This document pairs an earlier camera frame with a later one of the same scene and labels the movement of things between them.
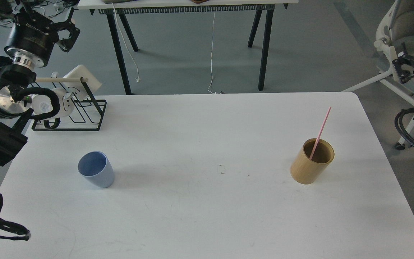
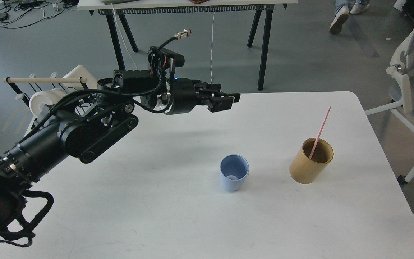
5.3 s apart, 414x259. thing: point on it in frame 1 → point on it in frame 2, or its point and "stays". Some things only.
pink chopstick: (320, 133) stays
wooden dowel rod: (60, 80) stays
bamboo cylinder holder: (307, 171) stays
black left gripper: (32, 36) → (188, 94)
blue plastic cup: (96, 167) → (234, 169)
